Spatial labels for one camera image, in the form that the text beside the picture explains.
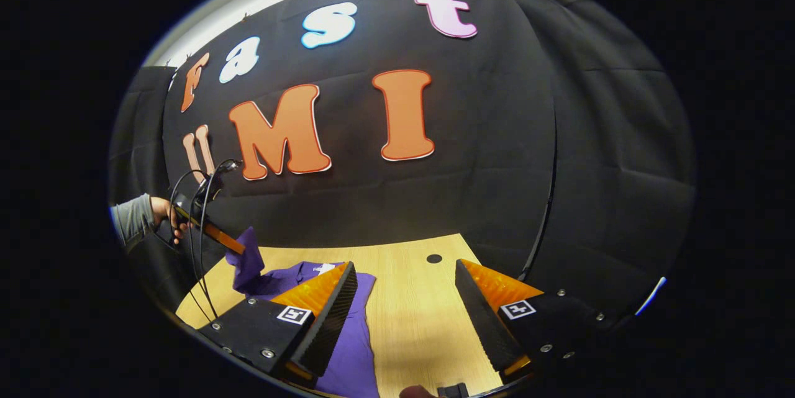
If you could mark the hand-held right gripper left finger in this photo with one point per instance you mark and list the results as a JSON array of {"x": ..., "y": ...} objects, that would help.
[{"x": 329, "y": 323}]

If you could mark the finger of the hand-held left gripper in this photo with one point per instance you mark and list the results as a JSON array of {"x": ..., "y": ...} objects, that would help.
[{"x": 217, "y": 235}]

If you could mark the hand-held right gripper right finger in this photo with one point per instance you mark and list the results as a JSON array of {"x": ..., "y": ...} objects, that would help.
[{"x": 481, "y": 317}]

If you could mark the purple shirt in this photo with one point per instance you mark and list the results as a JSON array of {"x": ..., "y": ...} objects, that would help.
[{"x": 354, "y": 354}]

